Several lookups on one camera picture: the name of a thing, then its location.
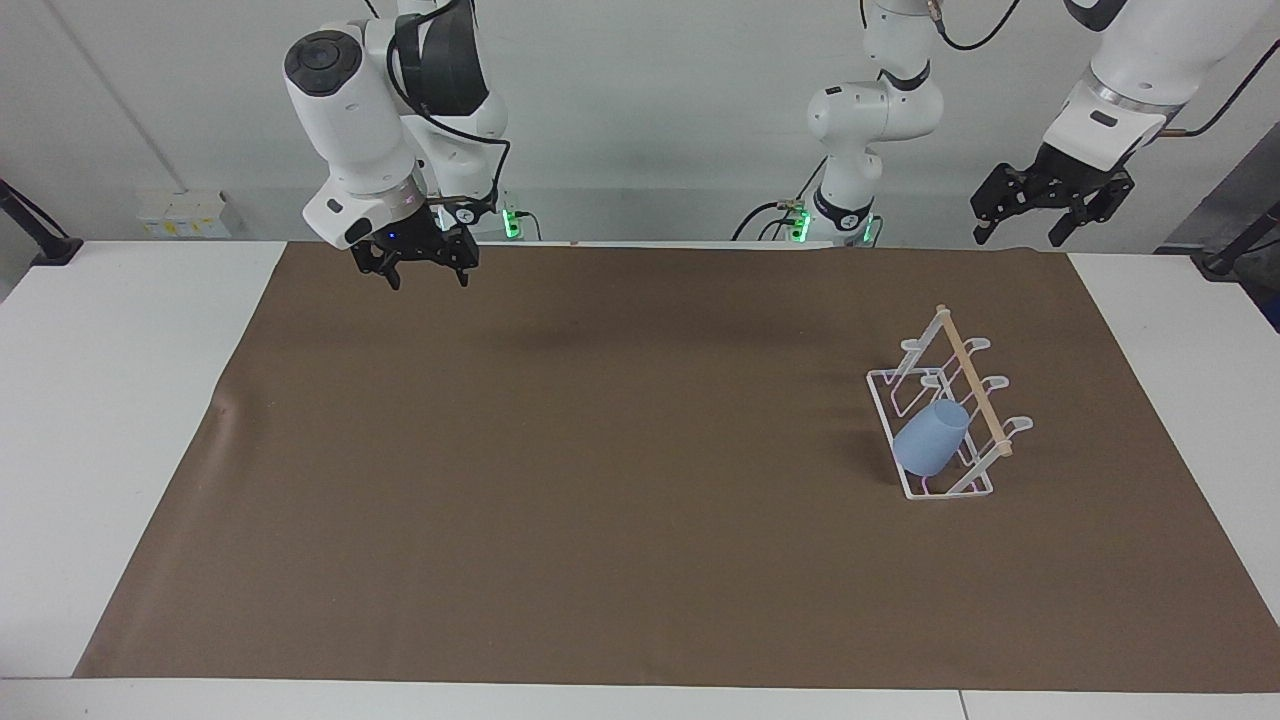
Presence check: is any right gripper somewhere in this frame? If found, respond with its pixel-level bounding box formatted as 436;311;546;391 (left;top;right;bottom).
351;214;482;292

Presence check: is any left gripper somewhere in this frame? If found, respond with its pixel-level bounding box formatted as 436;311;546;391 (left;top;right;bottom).
971;142;1137;249

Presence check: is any light blue cup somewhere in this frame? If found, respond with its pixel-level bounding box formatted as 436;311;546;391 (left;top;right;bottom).
892;399;972;478

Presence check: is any black stand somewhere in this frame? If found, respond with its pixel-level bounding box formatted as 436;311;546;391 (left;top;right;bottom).
1198;198;1280;280
0;178;84;267

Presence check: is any black cable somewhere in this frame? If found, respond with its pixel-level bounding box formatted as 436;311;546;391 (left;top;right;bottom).
1163;38;1280;138
731;155;829;242
386;0;513;206
928;0;1023;53

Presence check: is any white wire cup rack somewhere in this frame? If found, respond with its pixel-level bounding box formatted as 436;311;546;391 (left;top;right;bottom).
865;304;1034;501

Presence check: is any white wall socket box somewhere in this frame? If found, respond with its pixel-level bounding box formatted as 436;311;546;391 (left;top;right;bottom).
138;189;232;240

